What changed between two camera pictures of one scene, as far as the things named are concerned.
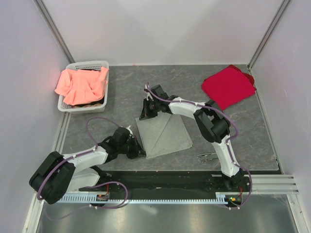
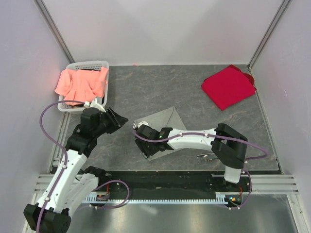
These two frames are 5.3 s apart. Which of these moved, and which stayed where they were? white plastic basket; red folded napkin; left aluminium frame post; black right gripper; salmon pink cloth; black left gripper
Moved: black right gripper; black left gripper
Stayed: red folded napkin; white plastic basket; left aluminium frame post; salmon pink cloth
